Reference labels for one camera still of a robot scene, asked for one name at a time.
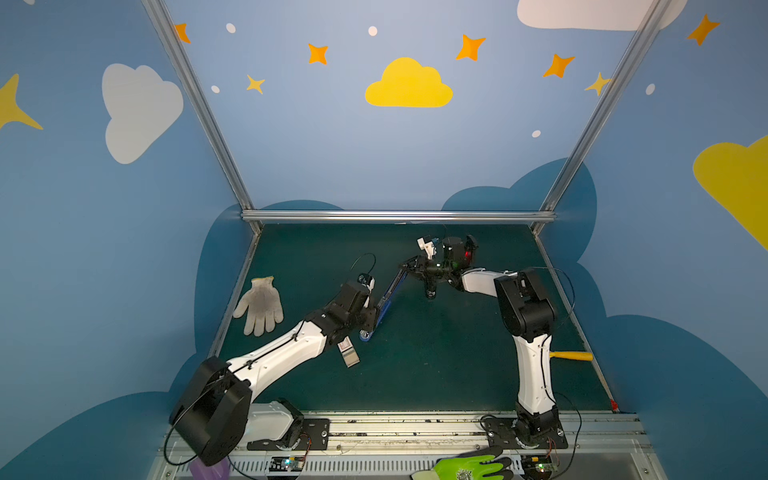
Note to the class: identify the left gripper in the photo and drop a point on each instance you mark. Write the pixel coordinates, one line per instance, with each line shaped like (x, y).
(368, 318)

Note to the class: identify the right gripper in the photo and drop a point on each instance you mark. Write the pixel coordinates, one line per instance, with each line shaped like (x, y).
(420, 267)

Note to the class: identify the red white staple box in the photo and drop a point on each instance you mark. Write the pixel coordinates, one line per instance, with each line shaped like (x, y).
(348, 352)

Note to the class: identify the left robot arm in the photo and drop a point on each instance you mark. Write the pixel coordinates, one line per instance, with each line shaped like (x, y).
(217, 409)

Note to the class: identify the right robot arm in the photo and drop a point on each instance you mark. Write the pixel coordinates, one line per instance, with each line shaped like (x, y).
(526, 312)

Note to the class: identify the white knit glove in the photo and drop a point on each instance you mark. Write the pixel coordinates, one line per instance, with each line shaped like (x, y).
(261, 306)

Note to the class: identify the yellow plastic scoop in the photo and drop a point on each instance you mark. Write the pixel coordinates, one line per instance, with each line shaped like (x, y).
(575, 356)

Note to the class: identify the green black work glove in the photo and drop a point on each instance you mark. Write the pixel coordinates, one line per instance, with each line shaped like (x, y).
(484, 464)

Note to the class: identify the purple cloth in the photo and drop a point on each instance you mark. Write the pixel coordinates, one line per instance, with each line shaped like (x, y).
(219, 471)

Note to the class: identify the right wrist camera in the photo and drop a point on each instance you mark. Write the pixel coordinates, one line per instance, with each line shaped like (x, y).
(428, 246)

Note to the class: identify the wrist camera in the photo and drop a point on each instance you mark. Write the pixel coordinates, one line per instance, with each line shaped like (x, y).
(428, 246)
(366, 280)

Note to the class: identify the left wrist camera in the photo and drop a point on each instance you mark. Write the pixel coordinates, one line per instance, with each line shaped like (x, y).
(366, 280)

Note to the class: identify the aluminium rail frame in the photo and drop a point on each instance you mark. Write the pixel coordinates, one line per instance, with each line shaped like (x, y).
(640, 44)

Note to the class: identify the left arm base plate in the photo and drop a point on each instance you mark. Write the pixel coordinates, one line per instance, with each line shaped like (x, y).
(312, 434)

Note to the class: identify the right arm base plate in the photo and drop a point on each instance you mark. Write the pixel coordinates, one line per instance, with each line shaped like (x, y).
(511, 433)

